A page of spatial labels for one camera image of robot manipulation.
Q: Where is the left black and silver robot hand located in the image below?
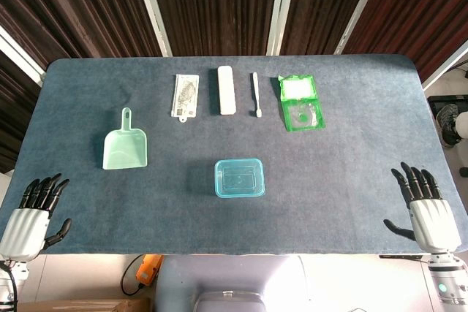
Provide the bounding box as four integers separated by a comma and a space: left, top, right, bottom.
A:
0, 172, 72, 262

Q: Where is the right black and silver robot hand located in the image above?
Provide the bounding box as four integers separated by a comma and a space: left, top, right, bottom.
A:
382, 161, 462, 254

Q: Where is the clear plastic container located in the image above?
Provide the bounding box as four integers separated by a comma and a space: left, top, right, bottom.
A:
214, 159, 266, 199

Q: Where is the blue container lid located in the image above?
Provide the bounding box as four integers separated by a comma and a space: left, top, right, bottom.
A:
214, 158, 265, 197

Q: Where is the black plastic tray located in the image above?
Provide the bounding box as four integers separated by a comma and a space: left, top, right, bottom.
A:
427, 95, 468, 118

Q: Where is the white rounded object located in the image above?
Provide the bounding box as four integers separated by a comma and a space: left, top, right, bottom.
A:
453, 110, 468, 138

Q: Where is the mint green plastic scoop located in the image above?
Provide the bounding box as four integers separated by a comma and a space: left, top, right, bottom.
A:
102, 107, 149, 170

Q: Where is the orange handheld controller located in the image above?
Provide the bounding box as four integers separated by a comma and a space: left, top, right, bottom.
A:
135, 254, 164, 286

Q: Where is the blue-grey table mat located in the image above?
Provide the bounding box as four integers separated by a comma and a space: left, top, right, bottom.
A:
0, 54, 468, 256

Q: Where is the green transparent plastic package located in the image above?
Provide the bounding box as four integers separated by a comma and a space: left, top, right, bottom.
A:
277, 74, 326, 132

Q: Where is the printed clear zip pouch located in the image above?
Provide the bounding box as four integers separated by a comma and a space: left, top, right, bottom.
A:
170, 73, 200, 123

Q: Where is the grey robot torso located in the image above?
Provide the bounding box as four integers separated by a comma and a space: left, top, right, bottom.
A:
155, 255, 308, 312

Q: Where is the small white plastic brush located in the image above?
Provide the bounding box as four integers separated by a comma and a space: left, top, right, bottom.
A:
250, 72, 263, 118

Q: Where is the white rectangular plastic case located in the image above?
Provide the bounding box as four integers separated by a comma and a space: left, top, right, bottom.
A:
217, 65, 237, 115

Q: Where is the black controller cable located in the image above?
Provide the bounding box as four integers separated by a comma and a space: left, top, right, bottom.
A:
121, 254, 148, 297

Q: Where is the white partition frame post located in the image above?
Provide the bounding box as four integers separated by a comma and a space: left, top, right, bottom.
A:
334, 0, 388, 56
0, 26, 45, 87
130, 0, 173, 58
266, 0, 298, 56
422, 39, 468, 91

